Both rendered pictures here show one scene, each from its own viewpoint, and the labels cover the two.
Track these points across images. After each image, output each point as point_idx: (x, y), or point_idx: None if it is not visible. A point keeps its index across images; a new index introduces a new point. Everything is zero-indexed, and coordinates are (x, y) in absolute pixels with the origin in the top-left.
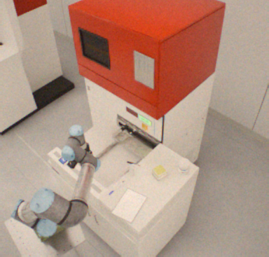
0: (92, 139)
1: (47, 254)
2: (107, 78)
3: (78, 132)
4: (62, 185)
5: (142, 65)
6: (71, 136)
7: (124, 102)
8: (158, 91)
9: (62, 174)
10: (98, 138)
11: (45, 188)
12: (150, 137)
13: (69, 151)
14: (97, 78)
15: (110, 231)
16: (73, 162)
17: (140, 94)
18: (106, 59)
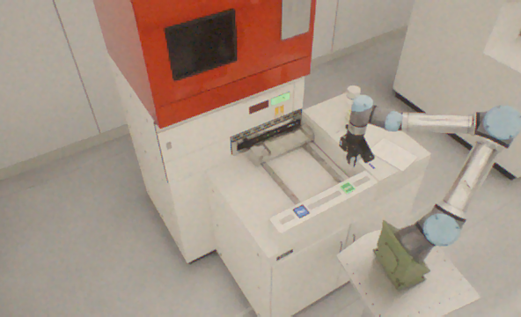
0: (243, 191)
1: (445, 274)
2: (230, 81)
3: (370, 98)
4: (288, 274)
5: (295, 8)
6: (371, 107)
7: (245, 104)
8: (313, 29)
9: (305, 236)
10: (245, 183)
11: (493, 108)
12: (288, 117)
13: (399, 113)
14: (208, 98)
15: (372, 231)
16: (369, 150)
17: (288, 57)
18: (228, 47)
